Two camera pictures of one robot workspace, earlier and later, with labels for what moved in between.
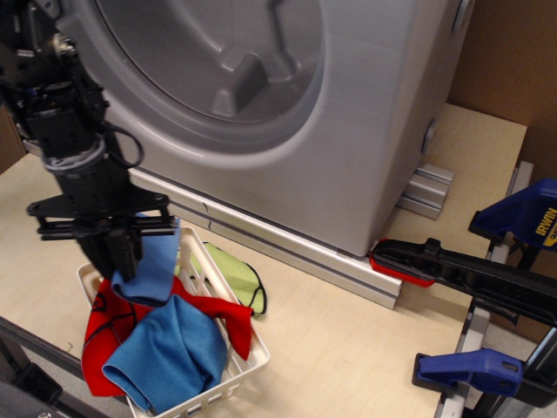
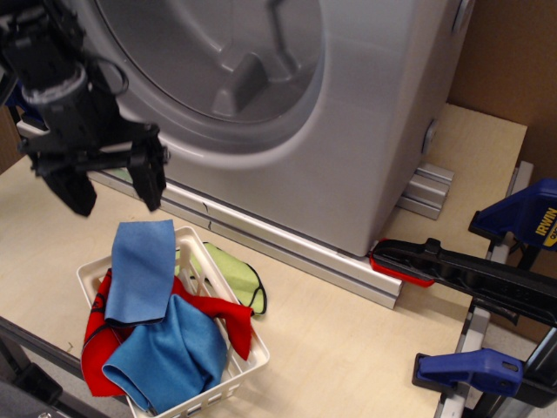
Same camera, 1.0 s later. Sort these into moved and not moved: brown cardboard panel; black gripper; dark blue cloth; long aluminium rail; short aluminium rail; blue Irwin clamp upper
Moved: black gripper; dark blue cloth
Not moved: brown cardboard panel; short aluminium rail; long aluminium rail; blue Irwin clamp upper
